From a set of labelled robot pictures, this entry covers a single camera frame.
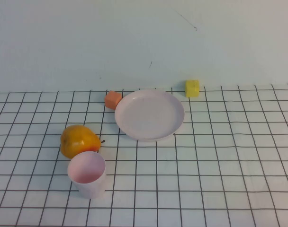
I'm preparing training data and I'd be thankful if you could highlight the pink plastic cup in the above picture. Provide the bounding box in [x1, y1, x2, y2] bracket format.
[67, 151, 107, 199]

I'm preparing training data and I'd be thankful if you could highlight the pink round plate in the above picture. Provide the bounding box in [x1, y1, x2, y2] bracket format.
[114, 88, 185, 143]

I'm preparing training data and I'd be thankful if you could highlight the white black grid table mat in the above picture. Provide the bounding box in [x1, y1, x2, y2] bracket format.
[0, 84, 288, 227]

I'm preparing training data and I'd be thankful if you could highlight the yellow foam cube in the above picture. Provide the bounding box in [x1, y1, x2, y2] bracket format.
[184, 79, 200, 98]

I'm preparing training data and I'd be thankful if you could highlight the orange foam cube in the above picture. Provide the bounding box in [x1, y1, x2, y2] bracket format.
[104, 90, 123, 110]

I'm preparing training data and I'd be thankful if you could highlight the orange yellow toy pear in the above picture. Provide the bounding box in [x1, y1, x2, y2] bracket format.
[60, 124, 106, 159]

